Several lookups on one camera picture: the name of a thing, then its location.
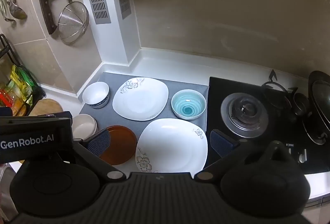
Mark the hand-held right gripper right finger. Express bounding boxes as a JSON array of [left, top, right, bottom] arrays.
[[194, 130, 297, 183]]

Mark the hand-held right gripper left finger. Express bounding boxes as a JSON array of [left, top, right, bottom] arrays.
[[73, 129, 127, 184]]

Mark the white bowl with blue pattern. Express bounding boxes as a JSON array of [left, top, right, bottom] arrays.
[[82, 81, 111, 109]]

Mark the white square floral plate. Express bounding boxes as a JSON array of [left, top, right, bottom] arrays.
[[112, 77, 169, 121], [135, 118, 208, 173]]

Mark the cream white bowl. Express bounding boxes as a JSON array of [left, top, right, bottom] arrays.
[[72, 114, 98, 140]]

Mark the grey counter mat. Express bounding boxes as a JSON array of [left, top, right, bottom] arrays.
[[79, 72, 209, 170]]

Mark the wooden cutting board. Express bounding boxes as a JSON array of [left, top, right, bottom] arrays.
[[29, 98, 64, 116]]

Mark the round metal stove burner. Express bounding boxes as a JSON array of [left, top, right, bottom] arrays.
[[220, 92, 269, 138]]

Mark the orange red snack packet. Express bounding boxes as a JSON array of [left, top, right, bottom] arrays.
[[0, 87, 26, 117]]

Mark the blue spiral bowl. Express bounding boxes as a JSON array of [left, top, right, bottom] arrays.
[[171, 89, 207, 120]]

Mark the steel sink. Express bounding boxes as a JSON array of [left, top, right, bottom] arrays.
[[0, 162, 20, 224]]

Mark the yellow green snack packet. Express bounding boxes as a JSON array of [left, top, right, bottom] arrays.
[[10, 65, 39, 106]]

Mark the black gas stove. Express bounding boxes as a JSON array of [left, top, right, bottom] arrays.
[[206, 77, 330, 175]]

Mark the silver stove knob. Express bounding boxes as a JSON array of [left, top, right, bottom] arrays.
[[296, 148, 308, 164]]

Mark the black pan support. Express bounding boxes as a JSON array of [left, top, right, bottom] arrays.
[[260, 69, 310, 121]]

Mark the dark pan with lid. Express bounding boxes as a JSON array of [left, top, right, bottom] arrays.
[[302, 71, 330, 146]]

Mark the black wire rack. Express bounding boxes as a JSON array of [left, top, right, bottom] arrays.
[[0, 33, 46, 116]]

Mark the wire mesh strainer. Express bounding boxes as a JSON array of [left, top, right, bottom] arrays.
[[50, 0, 89, 45]]

